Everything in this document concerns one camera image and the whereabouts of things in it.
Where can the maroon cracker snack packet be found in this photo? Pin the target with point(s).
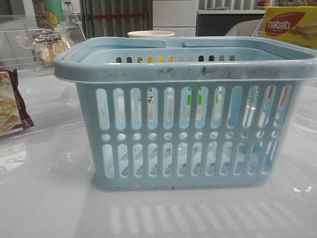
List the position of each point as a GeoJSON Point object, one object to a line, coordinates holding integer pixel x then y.
{"type": "Point", "coordinates": [13, 114]}

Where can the bagged sliced bread loaf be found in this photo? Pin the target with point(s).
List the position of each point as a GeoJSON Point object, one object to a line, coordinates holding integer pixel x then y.
{"type": "Point", "coordinates": [46, 43]}

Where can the clear acrylic right stand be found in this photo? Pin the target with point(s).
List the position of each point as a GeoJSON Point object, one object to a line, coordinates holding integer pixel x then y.
{"type": "Point", "coordinates": [258, 27]}

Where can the yellow nabati wafer box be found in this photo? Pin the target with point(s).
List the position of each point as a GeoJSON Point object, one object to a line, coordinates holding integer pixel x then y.
{"type": "Point", "coordinates": [295, 25]}

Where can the white cabinet in background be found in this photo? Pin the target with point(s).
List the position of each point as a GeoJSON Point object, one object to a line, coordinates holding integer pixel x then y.
{"type": "Point", "coordinates": [178, 16]}

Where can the clear acrylic display shelf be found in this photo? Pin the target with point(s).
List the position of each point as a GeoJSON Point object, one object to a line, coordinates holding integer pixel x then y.
{"type": "Point", "coordinates": [50, 103]}

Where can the light blue plastic basket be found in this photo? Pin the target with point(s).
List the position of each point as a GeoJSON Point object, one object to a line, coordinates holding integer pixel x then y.
{"type": "Point", "coordinates": [185, 112]}

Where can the popcorn print paper cup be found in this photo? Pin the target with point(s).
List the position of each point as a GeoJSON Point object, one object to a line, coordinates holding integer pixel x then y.
{"type": "Point", "coordinates": [150, 34]}

